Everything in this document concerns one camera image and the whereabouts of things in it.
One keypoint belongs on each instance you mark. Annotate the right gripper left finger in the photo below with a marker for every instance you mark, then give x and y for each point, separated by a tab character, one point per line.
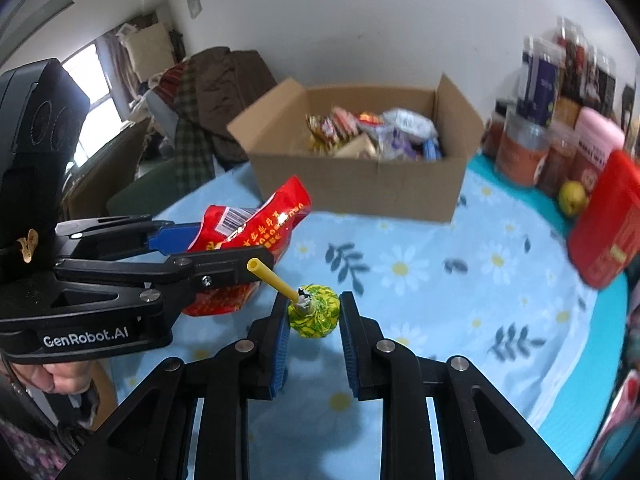
191	419

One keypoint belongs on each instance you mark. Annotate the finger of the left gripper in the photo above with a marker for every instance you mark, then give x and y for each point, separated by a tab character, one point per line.
150	237
178	279

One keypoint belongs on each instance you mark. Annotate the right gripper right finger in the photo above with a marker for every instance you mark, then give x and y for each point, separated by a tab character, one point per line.
447	410

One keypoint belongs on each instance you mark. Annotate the red snack bag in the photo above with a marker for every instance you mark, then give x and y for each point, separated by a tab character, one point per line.
271	225

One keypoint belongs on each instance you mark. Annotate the yellow green lollipop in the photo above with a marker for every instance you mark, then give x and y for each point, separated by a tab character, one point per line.
313	310

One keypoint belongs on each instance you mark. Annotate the beige boxed snack bar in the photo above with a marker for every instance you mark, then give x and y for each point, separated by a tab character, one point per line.
359	147

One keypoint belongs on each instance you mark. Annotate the purple white snack packet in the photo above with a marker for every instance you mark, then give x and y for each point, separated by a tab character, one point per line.
395	145

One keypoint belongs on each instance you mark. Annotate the gold brown snack packet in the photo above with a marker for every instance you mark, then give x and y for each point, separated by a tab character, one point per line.
332	131

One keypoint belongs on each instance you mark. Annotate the white illustrated snack bag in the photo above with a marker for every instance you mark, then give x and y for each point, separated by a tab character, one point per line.
417	127

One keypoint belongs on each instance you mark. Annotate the blue tablet tube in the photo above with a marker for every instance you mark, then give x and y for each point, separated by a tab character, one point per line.
431	150

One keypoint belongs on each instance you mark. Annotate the person's left hand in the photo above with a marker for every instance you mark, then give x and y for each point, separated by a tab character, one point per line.
59	378

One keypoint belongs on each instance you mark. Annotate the plaid cloth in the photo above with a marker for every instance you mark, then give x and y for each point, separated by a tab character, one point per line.
194	159

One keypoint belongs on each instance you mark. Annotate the blue daisy tablecloth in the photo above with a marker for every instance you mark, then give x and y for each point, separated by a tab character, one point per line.
493	284

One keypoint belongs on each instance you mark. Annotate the brown jacket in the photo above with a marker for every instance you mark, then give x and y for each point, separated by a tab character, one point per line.
226	83

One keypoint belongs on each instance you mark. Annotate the red canister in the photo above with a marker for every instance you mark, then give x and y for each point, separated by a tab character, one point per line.
605	238

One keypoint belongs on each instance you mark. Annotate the yellow green pear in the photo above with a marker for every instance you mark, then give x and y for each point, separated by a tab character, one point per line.
572	199

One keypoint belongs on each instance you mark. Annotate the brown cardboard box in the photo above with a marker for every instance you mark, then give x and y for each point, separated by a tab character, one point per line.
274	134

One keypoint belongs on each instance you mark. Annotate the clear jar orange contents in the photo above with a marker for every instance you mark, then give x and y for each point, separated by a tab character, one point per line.
523	151

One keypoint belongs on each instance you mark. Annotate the pink lidded jar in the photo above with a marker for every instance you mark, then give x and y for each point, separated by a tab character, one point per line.
598	136

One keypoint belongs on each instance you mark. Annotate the blue label clear jar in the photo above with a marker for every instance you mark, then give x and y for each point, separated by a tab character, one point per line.
540	79

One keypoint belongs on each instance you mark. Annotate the dark red label jar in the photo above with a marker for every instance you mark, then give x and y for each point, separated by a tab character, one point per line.
571	38

